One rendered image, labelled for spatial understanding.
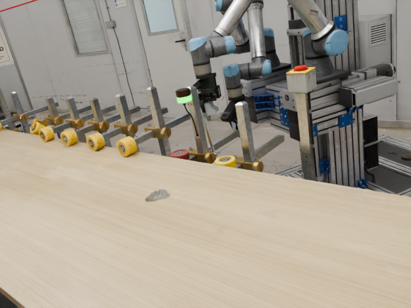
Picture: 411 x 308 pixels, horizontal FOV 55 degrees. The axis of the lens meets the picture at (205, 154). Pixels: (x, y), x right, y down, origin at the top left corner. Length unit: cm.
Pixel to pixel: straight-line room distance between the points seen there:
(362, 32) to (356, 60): 15
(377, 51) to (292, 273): 175
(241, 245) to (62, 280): 46
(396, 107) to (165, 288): 354
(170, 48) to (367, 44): 344
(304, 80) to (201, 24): 377
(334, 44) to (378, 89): 37
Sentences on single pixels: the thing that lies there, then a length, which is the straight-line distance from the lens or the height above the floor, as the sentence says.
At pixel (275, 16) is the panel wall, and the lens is 444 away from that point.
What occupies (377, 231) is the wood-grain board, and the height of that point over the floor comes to 90.
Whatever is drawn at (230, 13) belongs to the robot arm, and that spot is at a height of 141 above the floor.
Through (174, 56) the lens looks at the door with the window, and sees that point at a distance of 540.
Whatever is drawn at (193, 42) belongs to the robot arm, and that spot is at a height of 133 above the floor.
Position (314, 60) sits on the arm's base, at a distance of 203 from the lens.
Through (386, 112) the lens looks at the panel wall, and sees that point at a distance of 424.
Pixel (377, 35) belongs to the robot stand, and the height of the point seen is 114.
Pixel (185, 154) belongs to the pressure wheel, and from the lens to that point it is 165.
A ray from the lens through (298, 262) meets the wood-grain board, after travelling 94.
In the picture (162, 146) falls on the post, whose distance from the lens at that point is 188.
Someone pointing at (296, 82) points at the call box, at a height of 119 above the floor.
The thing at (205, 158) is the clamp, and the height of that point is 85.
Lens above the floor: 148
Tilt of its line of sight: 21 degrees down
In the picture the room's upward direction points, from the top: 11 degrees counter-clockwise
